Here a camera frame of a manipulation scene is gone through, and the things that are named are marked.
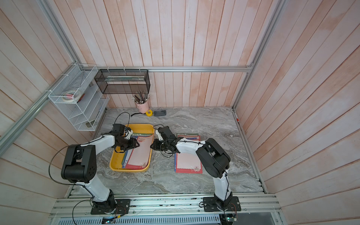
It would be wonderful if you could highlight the yellow tape measure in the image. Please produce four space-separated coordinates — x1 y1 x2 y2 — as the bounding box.
145 109 153 117

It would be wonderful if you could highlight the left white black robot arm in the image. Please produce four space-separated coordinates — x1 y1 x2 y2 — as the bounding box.
61 124 140 214

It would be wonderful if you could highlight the black mesh wall basket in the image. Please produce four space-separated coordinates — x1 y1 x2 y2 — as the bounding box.
94 69 151 94

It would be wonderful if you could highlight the blue bordered stationery paper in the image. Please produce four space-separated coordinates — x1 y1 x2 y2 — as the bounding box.
122 136 146 170
174 153 202 174

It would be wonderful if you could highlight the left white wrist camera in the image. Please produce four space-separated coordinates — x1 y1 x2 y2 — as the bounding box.
123 127 133 140

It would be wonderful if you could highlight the white wire shelf rack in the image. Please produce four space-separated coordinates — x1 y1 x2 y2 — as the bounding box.
48 64 109 132

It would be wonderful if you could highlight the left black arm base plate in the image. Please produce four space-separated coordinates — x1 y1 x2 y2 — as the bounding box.
91 199 130 215

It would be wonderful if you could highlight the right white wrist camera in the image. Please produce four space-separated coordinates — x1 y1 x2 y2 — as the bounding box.
155 129 164 141

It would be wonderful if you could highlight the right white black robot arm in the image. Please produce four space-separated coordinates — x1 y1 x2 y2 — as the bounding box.
151 126 233 211

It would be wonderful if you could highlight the pink pencil cup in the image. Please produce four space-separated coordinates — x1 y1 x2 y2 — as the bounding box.
136 101 150 113

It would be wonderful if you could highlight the aluminium front rail frame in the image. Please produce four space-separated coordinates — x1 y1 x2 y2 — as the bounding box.
49 193 282 225

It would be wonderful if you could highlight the pencils bundle in cup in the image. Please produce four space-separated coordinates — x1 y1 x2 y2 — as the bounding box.
132 91 149 105

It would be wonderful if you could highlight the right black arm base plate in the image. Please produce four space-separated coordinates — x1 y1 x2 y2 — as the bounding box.
202 196 242 212

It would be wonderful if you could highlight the yellow plastic storage tray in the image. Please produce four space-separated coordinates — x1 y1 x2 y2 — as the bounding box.
109 123 156 173

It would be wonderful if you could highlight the red bordered stationery paper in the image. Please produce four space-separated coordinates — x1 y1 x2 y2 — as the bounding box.
174 138 203 174
178 135 200 141
125 135 153 170

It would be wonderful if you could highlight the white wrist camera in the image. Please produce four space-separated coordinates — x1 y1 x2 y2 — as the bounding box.
123 127 133 140
155 129 164 141

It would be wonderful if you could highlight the green bordered stationery paper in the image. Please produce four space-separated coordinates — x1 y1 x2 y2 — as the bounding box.
176 133 199 137
131 133 153 138

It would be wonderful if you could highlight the tape roll on shelf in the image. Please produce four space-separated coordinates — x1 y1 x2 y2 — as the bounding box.
61 90 84 103

